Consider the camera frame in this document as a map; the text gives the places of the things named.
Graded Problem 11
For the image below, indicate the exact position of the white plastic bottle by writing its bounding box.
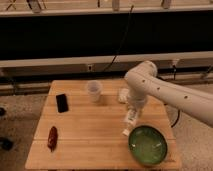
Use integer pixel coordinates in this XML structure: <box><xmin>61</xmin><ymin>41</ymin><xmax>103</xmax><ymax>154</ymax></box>
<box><xmin>123</xmin><ymin>110</ymin><xmax>137</xmax><ymax>136</ymax></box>

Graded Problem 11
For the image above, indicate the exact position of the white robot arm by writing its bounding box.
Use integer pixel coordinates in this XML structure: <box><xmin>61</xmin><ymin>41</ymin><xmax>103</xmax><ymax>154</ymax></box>
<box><xmin>124</xmin><ymin>61</ymin><xmax>213</xmax><ymax>127</ymax></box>

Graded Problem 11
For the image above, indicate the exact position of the green ceramic bowl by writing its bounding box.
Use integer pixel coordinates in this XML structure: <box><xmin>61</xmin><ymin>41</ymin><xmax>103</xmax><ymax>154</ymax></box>
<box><xmin>128</xmin><ymin>125</ymin><xmax>168</xmax><ymax>166</ymax></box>

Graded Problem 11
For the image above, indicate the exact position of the clear plastic cup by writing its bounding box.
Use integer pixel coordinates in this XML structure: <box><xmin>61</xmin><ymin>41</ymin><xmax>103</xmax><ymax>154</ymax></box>
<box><xmin>85</xmin><ymin>80</ymin><xmax>102</xmax><ymax>102</ymax></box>

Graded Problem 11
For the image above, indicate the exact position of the wooden table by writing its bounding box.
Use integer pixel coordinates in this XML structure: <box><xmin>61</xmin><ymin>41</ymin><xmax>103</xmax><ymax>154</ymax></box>
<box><xmin>24</xmin><ymin>79</ymin><xmax>183</xmax><ymax>171</ymax></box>

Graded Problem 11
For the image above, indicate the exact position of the black rectangular phone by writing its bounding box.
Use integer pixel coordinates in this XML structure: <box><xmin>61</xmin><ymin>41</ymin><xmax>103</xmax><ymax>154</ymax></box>
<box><xmin>56</xmin><ymin>94</ymin><xmax>68</xmax><ymax>113</ymax></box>

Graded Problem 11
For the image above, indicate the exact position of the black cable right side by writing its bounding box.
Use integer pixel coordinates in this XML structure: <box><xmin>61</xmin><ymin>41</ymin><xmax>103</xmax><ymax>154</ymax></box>
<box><xmin>170</xmin><ymin>109</ymin><xmax>181</xmax><ymax>129</ymax></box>

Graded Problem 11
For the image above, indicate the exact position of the white wall socket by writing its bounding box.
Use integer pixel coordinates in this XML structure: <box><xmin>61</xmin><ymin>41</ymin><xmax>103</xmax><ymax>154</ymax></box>
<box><xmin>88</xmin><ymin>65</ymin><xmax>93</xmax><ymax>72</ymax></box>

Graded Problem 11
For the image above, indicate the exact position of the black hanging cable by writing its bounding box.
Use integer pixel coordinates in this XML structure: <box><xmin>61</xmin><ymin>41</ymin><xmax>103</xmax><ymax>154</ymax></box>
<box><xmin>101</xmin><ymin>4</ymin><xmax>135</xmax><ymax>73</ymax></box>

